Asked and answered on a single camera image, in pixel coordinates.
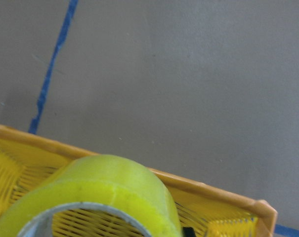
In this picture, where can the yellow woven basket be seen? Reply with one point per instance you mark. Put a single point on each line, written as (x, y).
(27, 160)

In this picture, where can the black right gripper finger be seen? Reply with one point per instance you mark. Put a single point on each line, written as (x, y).
(188, 232)

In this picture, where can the yellow tape roll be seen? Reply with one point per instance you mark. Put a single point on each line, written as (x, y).
(95, 196)

